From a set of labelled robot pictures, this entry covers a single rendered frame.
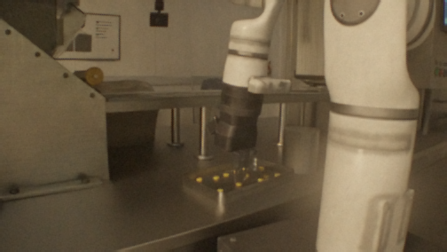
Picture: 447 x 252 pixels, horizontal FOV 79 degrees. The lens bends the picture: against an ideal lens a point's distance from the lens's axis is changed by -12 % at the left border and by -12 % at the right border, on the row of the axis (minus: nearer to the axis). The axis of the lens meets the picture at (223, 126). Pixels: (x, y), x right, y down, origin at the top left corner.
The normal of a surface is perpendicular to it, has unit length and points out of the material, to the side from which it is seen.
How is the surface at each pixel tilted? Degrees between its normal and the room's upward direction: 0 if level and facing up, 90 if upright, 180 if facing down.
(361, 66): 90
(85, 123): 90
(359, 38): 93
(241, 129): 96
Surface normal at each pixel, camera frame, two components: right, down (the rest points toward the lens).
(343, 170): -0.83, 0.07
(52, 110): 0.58, 0.15
